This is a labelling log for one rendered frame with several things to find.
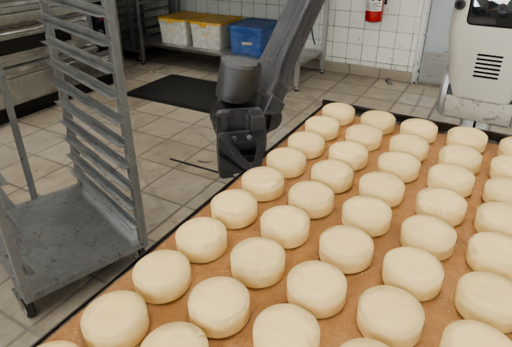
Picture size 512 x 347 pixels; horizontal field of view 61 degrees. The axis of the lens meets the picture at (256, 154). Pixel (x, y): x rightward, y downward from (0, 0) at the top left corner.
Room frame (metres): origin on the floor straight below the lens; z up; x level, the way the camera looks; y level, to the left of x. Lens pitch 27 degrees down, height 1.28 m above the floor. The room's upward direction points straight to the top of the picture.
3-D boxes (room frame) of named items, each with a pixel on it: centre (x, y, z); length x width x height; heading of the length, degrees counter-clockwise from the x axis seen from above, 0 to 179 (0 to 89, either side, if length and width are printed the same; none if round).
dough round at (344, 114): (0.63, -0.13, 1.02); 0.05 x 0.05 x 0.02
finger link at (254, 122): (0.52, 0.01, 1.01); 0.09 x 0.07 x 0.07; 13
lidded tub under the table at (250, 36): (4.30, 0.01, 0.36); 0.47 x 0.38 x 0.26; 153
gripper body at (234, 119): (0.59, 0.03, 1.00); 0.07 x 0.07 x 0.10; 13
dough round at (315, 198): (0.41, -0.06, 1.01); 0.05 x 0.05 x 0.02
